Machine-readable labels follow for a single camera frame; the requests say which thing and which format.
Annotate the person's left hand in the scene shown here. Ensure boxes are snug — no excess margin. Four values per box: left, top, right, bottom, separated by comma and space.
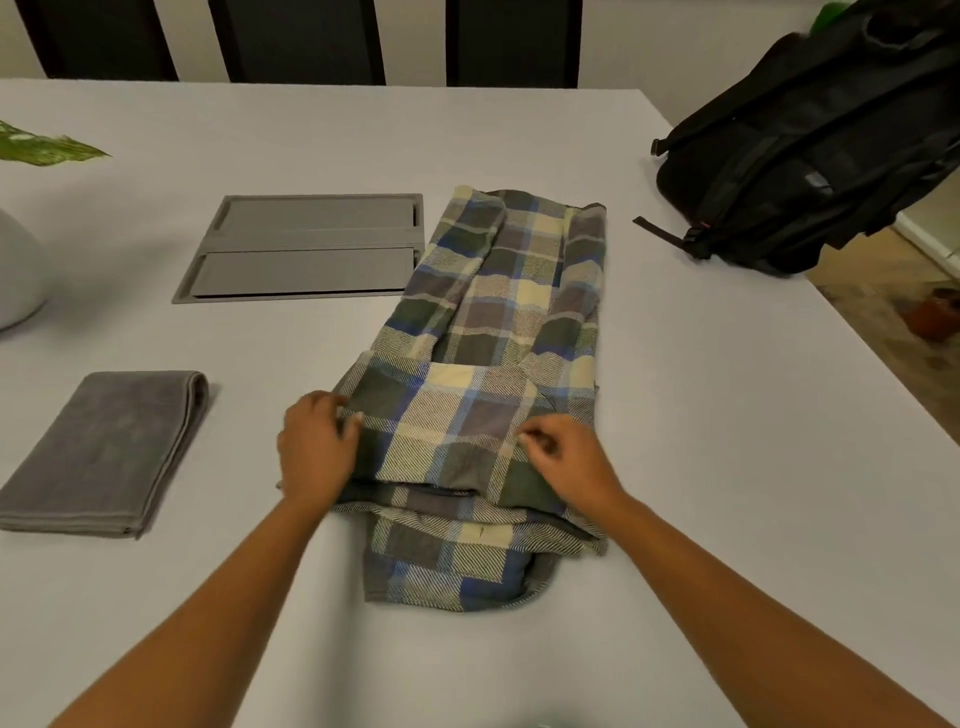
275, 389, 367, 511

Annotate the black conference chair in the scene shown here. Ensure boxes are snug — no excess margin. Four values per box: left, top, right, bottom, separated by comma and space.
14, 0, 181, 83
443, 0, 585, 91
206, 0, 388, 87

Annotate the plaid flannel shirt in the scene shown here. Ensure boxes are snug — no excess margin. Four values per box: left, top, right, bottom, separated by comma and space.
329, 182, 611, 613

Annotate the grey towel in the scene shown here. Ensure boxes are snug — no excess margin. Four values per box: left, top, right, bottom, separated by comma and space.
0, 369, 212, 541

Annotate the black backpack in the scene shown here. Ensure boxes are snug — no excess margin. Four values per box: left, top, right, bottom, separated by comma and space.
631, 0, 960, 278

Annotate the person's right hand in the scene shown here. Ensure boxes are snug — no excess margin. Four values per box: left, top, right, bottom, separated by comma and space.
517, 413, 631, 526

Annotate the person's right forearm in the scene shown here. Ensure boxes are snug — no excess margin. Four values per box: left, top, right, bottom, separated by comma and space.
584, 493, 955, 728

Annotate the black frame chair green seat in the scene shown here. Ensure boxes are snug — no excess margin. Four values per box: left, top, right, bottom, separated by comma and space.
805, 0, 853, 36

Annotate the person's left forearm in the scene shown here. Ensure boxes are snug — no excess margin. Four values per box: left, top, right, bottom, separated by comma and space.
48, 494, 339, 728

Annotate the grey table cable box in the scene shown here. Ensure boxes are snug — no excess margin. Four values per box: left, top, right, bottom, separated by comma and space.
170, 192, 427, 307

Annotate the white round plant pot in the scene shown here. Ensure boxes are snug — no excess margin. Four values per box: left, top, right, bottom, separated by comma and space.
0, 207, 51, 334

